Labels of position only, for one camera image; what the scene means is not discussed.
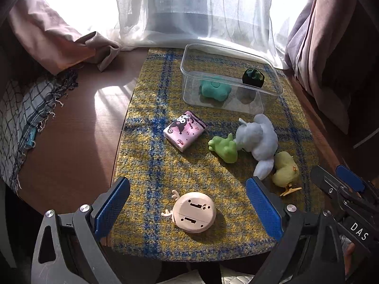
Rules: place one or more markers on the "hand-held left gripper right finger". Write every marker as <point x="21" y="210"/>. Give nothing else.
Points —
<point x="263" y="207"/>

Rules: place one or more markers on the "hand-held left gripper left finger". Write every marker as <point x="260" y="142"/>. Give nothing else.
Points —
<point x="114" y="204"/>

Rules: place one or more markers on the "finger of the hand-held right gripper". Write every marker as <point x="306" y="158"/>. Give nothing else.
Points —
<point x="351" y="179"/>
<point x="322" y="180"/>

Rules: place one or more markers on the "yellow chick toy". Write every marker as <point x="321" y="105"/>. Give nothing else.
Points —
<point x="285" y="168"/>

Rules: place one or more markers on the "white plush toy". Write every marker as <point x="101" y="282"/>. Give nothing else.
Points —
<point x="260" y="142"/>

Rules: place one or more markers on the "beige round deer toy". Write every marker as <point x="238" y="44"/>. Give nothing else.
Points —
<point x="195" y="213"/>

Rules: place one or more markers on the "green frog toy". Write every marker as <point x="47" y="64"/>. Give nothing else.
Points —
<point x="225" y="149"/>

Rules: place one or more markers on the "pink tissue pack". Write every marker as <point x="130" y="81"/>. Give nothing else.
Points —
<point x="185" y="130"/>

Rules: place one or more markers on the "clear plastic container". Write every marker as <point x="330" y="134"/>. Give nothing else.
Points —
<point x="207" y="62"/>

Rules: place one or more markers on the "yellow blue plaid mat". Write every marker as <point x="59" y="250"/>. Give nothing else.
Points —
<point x="154" y="168"/>

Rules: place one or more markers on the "white quilted cloth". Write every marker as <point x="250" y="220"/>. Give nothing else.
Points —
<point x="237" y="279"/>

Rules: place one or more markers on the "black and green toy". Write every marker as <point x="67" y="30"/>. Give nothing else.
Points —
<point x="253" y="78"/>

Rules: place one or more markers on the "teal flower toy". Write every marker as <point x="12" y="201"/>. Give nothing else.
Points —
<point x="214" y="90"/>

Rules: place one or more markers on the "mauve curtain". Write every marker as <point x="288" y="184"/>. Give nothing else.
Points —
<point x="319" y="50"/>

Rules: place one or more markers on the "grey plaid fringed scarf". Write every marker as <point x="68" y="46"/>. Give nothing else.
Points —
<point x="26" y="106"/>

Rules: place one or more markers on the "pink curtain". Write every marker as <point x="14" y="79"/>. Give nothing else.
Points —
<point x="44" y="41"/>

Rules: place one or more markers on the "white sheer curtain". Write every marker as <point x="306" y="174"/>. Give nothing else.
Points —
<point x="177" y="11"/>

